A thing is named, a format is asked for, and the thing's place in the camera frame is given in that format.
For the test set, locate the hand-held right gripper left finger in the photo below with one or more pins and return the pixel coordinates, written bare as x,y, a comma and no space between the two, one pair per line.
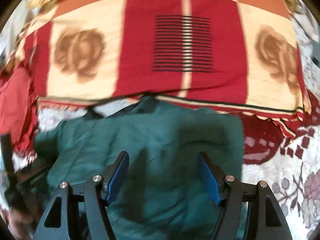
117,177

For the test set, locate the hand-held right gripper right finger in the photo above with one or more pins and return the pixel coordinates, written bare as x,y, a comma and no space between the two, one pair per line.
208,177

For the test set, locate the green puffer jacket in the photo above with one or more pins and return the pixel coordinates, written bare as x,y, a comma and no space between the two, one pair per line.
155,140

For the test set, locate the floral bed sheet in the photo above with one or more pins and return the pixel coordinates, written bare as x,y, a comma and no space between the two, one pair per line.
287,180

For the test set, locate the red heart-shaped pillow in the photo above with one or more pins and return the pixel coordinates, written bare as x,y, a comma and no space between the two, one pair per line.
16,110

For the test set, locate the red checkered rose blanket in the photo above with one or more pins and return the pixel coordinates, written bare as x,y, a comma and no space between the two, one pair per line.
160,42

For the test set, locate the person's left forearm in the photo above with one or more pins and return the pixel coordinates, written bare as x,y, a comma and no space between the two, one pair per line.
21,223

